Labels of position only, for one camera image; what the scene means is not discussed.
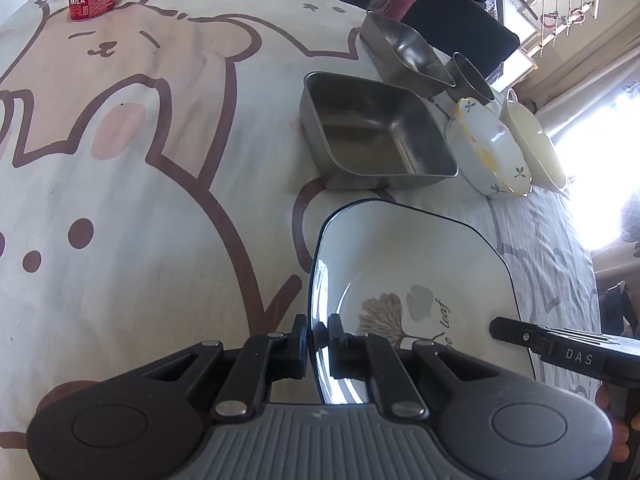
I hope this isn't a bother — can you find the bear print tablecloth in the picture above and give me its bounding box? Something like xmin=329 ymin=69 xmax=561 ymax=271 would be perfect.
xmin=0 ymin=0 xmax=608 ymax=480

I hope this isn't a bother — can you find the stainless steel cup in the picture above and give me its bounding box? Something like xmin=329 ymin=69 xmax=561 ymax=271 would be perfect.
xmin=446 ymin=52 xmax=496 ymax=106

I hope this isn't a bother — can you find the white lemon print bowl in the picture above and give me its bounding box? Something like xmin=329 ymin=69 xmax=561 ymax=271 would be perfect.
xmin=445 ymin=97 xmax=533 ymax=201

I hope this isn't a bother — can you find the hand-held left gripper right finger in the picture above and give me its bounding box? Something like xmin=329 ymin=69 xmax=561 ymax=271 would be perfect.
xmin=325 ymin=312 xmax=506 ymax=421

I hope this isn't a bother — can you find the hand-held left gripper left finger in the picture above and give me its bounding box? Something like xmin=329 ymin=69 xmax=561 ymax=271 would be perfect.
xmin=135 ymin=314 xmax=313 ymax=423

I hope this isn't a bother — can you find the white square plate black rim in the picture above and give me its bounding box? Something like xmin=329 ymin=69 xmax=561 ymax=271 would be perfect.
xmin=306 ymin=199 xmax=536 ymax=406

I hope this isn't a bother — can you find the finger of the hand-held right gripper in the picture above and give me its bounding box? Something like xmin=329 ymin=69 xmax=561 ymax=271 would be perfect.
xmin=489 ymin=316 xmax=551 ymax=358

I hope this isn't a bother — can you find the person's right hand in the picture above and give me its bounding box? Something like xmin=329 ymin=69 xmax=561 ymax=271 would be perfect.
xmin=594 ymin=382 xmax=632 ymax=463

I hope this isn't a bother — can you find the square stainless steel tray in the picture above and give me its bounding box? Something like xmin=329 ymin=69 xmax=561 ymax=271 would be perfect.
xmin=360 ymin=10 xmax=457 ymax=97
xmin=299 ymin=72 xmax=459 ymax=191

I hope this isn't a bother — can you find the cream ceramic bowl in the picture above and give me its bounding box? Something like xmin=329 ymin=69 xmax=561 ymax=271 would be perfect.
xmin=501 ymin=89 xmax=571 ymax=192

